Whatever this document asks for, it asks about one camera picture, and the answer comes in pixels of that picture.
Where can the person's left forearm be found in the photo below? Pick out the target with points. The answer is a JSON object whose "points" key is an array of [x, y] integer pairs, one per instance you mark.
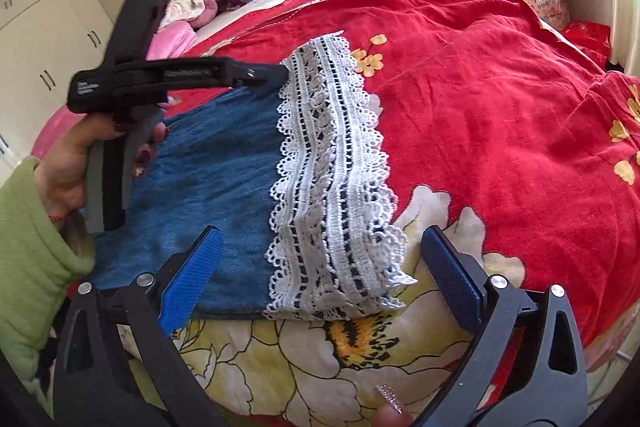
{"points": [[30, 267]]}

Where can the pink quilt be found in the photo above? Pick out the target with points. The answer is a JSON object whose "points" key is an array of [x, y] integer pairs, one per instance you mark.
{"points": [[170, 44]]}

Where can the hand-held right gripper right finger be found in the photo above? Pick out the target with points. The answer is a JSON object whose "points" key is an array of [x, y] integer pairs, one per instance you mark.
{"points": [[452, 277]]}

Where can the red floral quilt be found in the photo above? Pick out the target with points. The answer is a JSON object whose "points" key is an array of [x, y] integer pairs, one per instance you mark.
{"points": [[490, 122]]}

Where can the blue denim skirt with lace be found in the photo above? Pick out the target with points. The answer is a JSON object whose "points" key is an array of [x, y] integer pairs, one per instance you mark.
{"points": [[225, 187]]}

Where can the white wardrobe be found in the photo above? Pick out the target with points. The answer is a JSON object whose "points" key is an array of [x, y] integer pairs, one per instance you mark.
{"points": [[45, 22]]}

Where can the pink floral storage box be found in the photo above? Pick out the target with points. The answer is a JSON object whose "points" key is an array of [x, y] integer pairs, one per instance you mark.
{"points": [[545, 9]]}

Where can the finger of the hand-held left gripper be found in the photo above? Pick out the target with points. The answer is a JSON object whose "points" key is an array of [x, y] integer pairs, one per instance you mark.
{"points": [[262, 79], [267, 69]]}

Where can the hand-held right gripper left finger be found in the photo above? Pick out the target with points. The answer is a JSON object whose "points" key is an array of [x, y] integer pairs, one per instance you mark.
{"points": [[192, 277]]}

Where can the person's left hand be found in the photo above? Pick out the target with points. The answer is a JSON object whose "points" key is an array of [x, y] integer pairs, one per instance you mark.
{"points": [[62, 167]]}

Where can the person's right hand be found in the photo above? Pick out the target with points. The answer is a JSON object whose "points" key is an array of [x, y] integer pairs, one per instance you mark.
{"points": [[392, 404]]}

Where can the bed with cream sheet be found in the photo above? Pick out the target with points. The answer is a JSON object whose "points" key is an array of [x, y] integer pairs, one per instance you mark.
{"points": [[260, 9]]}

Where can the shiny red bag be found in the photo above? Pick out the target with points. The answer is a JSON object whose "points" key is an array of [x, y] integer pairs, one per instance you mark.
{"points": [[590, 42]]}

